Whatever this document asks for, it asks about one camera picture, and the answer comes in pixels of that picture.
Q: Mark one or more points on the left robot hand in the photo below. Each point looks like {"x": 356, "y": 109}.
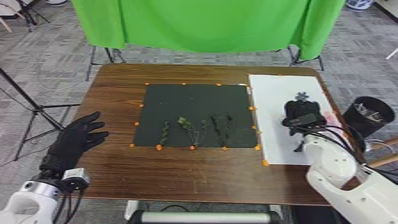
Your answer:
{"x": 72, "y": 143}

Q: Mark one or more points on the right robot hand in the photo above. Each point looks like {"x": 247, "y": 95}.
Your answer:
{"x": 303, "y": 111}

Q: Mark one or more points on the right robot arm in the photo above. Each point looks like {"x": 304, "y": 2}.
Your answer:
{"x": 343, "y": 180}

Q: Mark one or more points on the pink flower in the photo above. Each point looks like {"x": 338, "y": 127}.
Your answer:
{"x": 329, "y": 116}

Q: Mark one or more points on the white sheet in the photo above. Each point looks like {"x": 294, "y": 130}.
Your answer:
{"x": 278, "y": 96}

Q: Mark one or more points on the black bin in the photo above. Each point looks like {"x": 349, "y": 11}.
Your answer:
{"x": 365, "y": 116}

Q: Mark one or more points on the black tripod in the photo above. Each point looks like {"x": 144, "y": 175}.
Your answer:
{"x": 36, "y": 110}

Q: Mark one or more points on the black stand legs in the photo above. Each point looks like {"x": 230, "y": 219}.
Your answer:
{"x": 109, "y": 56}
{"x": 308, "y": 58}

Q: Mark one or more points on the green sprig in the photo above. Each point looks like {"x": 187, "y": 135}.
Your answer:
{"x": 164, "y": 133}
{"x": 189, "y": 128}

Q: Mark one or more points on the dark mat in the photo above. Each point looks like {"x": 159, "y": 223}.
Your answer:
{"x": 196, "y": 106}

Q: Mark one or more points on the pale grey bar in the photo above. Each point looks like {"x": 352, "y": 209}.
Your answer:
{"x": 205, "y": 217}

